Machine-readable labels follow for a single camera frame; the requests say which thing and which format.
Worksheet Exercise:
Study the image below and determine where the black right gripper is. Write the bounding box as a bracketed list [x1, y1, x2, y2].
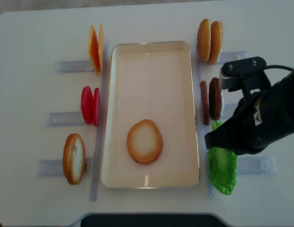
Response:
[205, 92, 282, 155]

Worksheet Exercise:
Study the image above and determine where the green lettuce leaf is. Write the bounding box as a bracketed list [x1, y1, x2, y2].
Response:
[208, 148, 238, 195]
[212, 120, 223, 131]

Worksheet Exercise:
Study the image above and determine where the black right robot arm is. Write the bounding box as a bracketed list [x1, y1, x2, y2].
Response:
[205, 69, 294, 155]

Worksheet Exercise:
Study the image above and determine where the brown meat patty outer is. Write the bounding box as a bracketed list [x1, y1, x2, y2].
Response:
[209, 78, 223, 121]

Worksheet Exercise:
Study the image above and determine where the brown meat patty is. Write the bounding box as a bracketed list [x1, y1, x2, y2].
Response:
[200, 80, 209, 125]
[209, 78, 223, 121]

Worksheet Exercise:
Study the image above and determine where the brown meat patty inner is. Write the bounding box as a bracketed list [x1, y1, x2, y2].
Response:
[200, 80, 209, 125]

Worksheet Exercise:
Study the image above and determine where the clear lettuce rack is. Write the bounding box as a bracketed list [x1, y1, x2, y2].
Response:
[237, 155, 277, 175]

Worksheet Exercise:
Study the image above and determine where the bread slice on tray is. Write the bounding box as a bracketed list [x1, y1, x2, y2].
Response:
[127, 119, 163, 165]

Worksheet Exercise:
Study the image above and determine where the red tomato slice inner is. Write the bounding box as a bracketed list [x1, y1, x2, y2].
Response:
[93, 88, 100, 127]

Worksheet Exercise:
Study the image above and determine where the red tomato slice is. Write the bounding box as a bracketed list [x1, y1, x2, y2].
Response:
[93, 88, 100, 127]
[81, 86, 93, 124]

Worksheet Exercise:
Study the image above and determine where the red tomato slice outer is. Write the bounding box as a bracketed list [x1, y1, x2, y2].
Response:
[81, 86, 93, 124]

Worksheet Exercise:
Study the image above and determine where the orange cheese slice inner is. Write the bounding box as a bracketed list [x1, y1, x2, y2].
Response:
[98, 24, 105, 74]

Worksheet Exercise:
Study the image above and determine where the orange cheese slice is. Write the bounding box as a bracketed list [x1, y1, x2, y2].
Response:
[88, 24, 100, 75]
[98, 24, 105, 74]

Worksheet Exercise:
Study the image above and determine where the bread slice in left rack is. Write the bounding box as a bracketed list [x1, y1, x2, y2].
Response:
[62, 133, 85, 185]

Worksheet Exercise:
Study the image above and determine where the clear cheese rack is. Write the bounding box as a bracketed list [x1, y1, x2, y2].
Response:
[54, 60, 95, 74]

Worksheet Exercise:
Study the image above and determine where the orange cheese slice outer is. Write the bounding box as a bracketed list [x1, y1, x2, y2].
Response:
[88, 24, 100, 75]

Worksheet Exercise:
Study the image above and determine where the clear tomato rack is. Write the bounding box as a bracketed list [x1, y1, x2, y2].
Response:
[45, 112, 86, 127]

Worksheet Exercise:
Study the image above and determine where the clear bread rack left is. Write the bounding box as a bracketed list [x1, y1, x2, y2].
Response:
[36, 157, 93, 177]

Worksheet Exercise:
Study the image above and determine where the clear patty rack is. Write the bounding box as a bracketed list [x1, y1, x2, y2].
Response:
[221, 90, 241, 119]

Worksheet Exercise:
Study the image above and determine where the white metal tray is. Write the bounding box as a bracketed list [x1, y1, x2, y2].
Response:
[101, 41, 200, 189]

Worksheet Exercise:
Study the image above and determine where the tan bun slice outer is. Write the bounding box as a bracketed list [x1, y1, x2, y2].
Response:
[208, 21, 223, 65]

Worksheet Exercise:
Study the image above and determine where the tan bun slice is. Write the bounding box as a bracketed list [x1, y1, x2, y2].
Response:
[197, 18, 211, 62]
[208, 21, 223, 65]

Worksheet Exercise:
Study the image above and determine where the tan bun slice inner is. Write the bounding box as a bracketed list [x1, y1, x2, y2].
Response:
[197, 18, 211, 62]

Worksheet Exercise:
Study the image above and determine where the black base at table edge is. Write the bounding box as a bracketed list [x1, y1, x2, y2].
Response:
[80, 214, 227, 227]

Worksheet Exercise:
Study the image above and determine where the black camera cable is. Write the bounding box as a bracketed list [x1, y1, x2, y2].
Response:
[264, 65, 294, 71]

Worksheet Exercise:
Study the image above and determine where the clear left rail strip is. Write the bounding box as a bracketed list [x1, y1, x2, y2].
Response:
[90, 38, 109, 201]

